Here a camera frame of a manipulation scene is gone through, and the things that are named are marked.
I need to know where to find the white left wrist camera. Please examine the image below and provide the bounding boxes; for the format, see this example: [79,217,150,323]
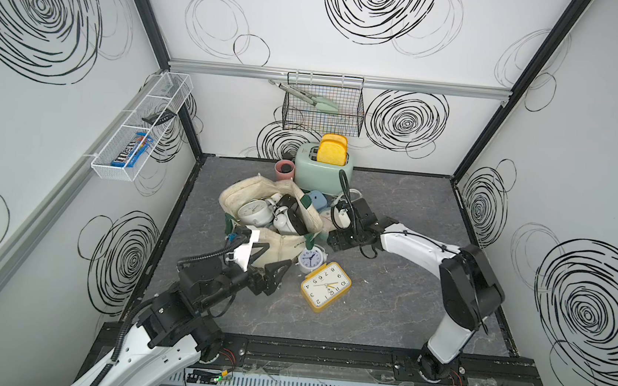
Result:
[224,226,260,272]

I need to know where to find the light blue clock back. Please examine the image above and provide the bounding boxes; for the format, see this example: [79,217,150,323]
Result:
[306,190,328,213]

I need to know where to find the white wire shelf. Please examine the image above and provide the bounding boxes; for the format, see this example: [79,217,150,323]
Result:
[91,71,193,183]

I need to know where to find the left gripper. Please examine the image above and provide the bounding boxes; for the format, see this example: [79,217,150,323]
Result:
[196,236,292,322]

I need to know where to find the black wire basket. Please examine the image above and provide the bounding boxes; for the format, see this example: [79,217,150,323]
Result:
[281,71,366,137]

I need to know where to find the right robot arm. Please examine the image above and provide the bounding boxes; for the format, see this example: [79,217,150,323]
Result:
[327,198,505,383]

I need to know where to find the blue candy packet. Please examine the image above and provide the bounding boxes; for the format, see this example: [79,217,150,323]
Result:
[110,132,153,168]

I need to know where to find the yellow rectangular clock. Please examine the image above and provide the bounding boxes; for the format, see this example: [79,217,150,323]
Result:
[300,262,353,313]

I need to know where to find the black remote control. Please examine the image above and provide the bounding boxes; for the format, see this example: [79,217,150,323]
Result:
[141,110,176,126]

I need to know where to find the white purple face clock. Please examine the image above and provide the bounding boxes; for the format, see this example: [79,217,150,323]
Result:
[297,246,327,275]

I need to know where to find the yellow toast slice back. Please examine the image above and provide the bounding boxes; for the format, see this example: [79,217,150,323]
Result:
[321,133,348,146]

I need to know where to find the pink cup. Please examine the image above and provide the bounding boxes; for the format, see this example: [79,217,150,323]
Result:
[274,159,296,181]

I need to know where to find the mint green toaster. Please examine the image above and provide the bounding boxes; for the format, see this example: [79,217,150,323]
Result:
[294,143,355,197]

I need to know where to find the yellow toast slice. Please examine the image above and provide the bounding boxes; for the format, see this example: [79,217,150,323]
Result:
[316,138,348,166]
[321,133,348,146]

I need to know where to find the mint green tongs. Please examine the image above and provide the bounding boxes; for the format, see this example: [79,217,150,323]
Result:
[268,79,339,115]

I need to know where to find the white twin bell clock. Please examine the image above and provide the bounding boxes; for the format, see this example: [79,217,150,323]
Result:
[273,207,298,236]

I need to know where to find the black twin bell clock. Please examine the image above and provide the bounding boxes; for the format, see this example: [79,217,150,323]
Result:
[276,194,308,236]

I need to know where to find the cream canvas tote bag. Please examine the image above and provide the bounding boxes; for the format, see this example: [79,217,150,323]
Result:
[219,174,324,267]

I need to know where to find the silver twin bell clock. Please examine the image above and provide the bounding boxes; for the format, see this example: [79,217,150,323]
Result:
[237,199,275,228]

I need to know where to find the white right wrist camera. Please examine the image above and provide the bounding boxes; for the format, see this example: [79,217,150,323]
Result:
[330,207,351,230]

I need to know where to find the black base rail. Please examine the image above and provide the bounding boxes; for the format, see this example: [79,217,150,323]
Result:
[94,317,542,386]

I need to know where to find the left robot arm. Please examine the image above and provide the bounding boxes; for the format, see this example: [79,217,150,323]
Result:
[70,236,294,386]

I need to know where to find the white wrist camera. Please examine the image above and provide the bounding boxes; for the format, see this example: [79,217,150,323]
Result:
[330,207,351,230]
[224,226,260,272]

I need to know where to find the yellow toast slice front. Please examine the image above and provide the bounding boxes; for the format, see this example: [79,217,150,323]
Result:
[316,138,348,166]

